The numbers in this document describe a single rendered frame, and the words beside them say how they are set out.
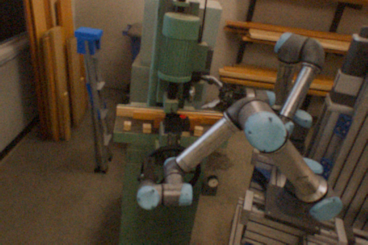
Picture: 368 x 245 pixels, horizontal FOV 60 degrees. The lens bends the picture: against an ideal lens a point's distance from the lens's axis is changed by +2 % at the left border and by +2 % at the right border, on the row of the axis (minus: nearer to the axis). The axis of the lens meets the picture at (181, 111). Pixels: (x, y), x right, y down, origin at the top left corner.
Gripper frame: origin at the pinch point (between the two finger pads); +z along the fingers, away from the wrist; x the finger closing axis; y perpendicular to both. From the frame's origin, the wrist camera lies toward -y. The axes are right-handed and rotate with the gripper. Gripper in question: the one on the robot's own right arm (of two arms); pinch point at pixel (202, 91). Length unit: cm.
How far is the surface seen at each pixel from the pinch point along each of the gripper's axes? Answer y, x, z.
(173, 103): -14.0, 9.7, 11.3
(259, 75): -198, -2, -109
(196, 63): -30.8, -12.0, -1.5
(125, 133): -6.6, 26.1, 35.1
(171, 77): -6.6, -4.3, 15.1
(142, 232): -25, 92, 20
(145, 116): -20.9, 19.6, 25.1
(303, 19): -218, -71, -158
